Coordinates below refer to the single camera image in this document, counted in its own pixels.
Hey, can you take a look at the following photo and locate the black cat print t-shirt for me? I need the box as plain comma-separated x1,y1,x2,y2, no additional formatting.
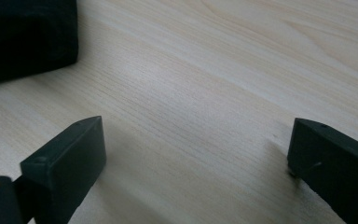
0,0,79,86

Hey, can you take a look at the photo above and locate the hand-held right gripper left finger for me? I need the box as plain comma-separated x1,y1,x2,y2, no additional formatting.
20,115,107,224

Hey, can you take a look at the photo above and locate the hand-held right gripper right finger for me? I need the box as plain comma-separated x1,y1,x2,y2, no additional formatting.
286,117,358,224

